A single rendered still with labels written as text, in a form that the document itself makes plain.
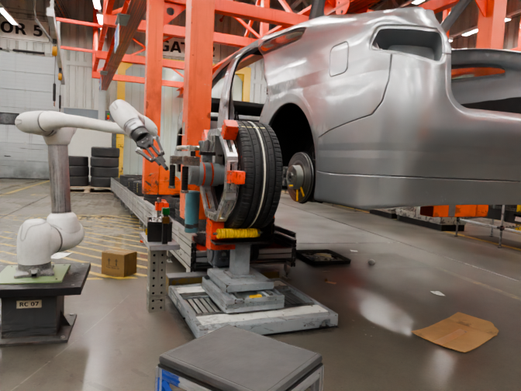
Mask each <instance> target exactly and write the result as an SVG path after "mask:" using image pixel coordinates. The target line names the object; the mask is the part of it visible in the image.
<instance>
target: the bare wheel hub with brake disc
mask: <svg viewBox="0 0 521 391"><path fill-rule="evenodd" d="M289 172H292V173H293V175H294V179H293V181H292V182H289V181H288V173H289ZM286 181H287V184H288V185H287V187H288V193H289V195H290V196H291V198H292V200H293V201H295V202H304V201H306V200H307V198H308V197H309V196H310V194H311V191H312V187H313V182H314V171H313V166H312V161H311V159H310V157H309V156H308V155H307V154H306V153H301V152H298V153H296V154H294V155H293V156H292V158H291V160H290V162H289V164H288V171H287V175H286ZM289 185H293V186H289ZM301 187H302V190H303V192H304V197H303V196H302V192H301V189H300V188H301ZM296 190H298V201H296Z"/></svg>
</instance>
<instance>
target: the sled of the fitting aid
mask: <svg viewBox="0 0 521 391"><path fill-rule="evenodd" d="M202 288H203V289H204V290H205V292H206V293H207V294H208V295H209V296H210V297H211V298H212V299H213V300H214V301H215V303H216V304H217V305H218V306H219V307H220V308H221V309H222V310H223V311H224V313H239V312H247V311H255V310H269V309H278V308H284V302H285V295H283V294H282V293H280V292H279V291H278V290H276V289H275V288H273V289H263V290H254V291H243V292H225V291H224V290H223V289H222V288H221V287H220V286H219V285H218V284H216V283H215V282H214V281H213V280H212V279H211V278H210V277H209V276H202Z"/></svg>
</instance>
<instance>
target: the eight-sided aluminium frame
mask: <svg viewBox="0 0 521 391"><path fill-rule="evenodd" d="M221 129H222V128H218V129H213V130H209V131H208V133H207V134H208V135H207V137H206V140H209V141H211V135H213V136H214V135H216V136H219V139H220V142H221V145H222V148H223V153H224V157H225V175H224V192H223V197H222V199H221V202H220V204H219V208H218V209H217V211H216V209H215V205H214V202H213V197H212V192H211V186H200V193H201V196H202V202H203V206H204V210H205V216H206V217H208V218H209V219H211V220H214V221H216V222H226V220H227V219H228V218H227V217H228V215H229V212H230V210H231V208H232V206H233V203H234V201H236V185H235V184H231V189H229V183H226V178H227V171H230V164H232V171H237V162H238V156H237V152H236V148H235V145H234V142H233V140H227V142H226V140H224V139H223V137H222V135H221ZM227 143H228V145H229V148H228V145H227ZM201 162H211V163H212V156H207V155H201ZM206 193H207V196H208V200H209V206H210V209H209V206H208V202H207V198H206ZM227 201H228V202H227ZM224 208H225V209H224ZM223 210H224V211H223Z"/></svg>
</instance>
